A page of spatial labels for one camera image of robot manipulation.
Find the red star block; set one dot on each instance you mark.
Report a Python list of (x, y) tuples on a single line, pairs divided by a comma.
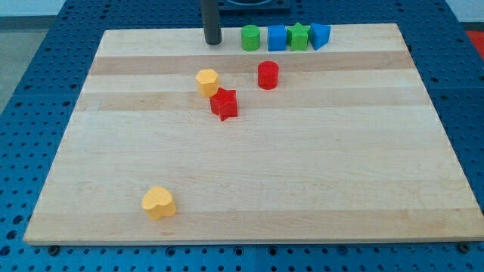
[(224, 104)]

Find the green star block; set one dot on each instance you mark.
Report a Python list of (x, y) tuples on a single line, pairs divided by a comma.
[(298, 37)]

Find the yellow hexagon block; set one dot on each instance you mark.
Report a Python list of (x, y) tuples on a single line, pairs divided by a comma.
[(207, 82)]

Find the wooden board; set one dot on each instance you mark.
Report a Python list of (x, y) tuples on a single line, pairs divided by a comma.
[(348, 148)]

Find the red cylinder block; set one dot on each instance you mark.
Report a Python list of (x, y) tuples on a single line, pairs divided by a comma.
[(268, 72)]

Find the green cylinder block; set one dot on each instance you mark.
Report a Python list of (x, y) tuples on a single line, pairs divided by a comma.
[(250, 37)]

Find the yellow heart block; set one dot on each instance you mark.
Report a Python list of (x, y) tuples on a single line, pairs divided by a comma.
[(158, 202)]

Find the blue cube block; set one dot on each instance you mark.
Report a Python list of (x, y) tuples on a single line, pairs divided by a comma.
[(277, 38)]

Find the blue triangle block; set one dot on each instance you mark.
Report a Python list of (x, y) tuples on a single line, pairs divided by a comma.
[(319, 35)]

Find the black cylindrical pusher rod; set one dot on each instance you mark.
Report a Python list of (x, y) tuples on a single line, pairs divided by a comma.
[(211, 21)]

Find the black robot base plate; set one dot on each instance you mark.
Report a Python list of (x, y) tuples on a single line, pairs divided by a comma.
[(254, 5)]

